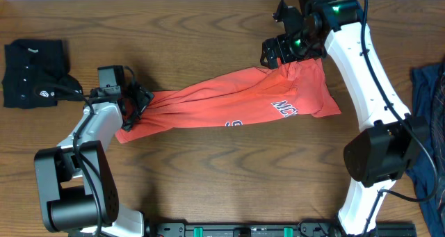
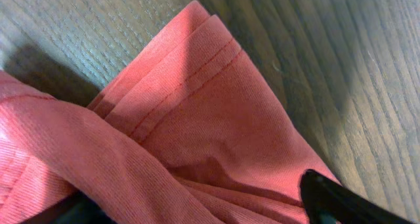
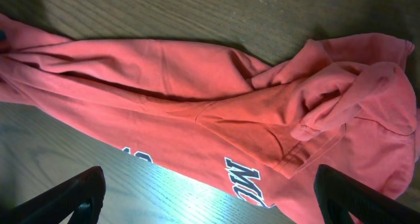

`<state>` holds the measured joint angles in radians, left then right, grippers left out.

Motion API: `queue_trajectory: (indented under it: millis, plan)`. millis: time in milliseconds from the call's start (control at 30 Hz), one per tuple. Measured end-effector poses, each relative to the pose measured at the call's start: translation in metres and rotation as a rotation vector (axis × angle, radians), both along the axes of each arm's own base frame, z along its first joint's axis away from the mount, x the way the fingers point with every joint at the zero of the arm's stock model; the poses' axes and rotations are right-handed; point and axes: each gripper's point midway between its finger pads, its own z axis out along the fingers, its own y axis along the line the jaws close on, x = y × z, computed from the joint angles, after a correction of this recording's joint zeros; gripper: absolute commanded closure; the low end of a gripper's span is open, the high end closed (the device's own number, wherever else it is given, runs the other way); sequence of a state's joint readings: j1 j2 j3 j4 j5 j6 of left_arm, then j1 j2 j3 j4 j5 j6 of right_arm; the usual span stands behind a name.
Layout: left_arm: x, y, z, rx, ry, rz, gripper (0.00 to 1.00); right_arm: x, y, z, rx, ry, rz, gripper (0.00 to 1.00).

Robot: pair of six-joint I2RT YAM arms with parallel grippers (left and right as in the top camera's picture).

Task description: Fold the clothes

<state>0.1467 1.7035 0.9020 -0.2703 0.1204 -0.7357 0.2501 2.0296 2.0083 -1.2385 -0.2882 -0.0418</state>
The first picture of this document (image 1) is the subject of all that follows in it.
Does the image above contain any red printed t-shirt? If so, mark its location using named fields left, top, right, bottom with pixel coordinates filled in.
left=115, top=59, right=341, bottom=143

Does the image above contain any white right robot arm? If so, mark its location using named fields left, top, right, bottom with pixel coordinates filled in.
left=260, top=0, right=428, bottom=236

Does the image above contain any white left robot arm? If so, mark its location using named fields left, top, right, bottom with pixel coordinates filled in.
left=34, top=81, right=153, bottom=236

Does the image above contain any folded black polo shirt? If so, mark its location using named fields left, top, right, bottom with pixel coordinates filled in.
left=2, top=39, right=83, bottom=109

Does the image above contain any dark blue garment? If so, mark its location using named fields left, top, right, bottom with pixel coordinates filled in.
left=407, top=63, right=444, bottom=236

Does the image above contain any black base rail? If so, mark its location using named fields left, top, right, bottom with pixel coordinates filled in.
left=150, top=222, right=417, bottom=237

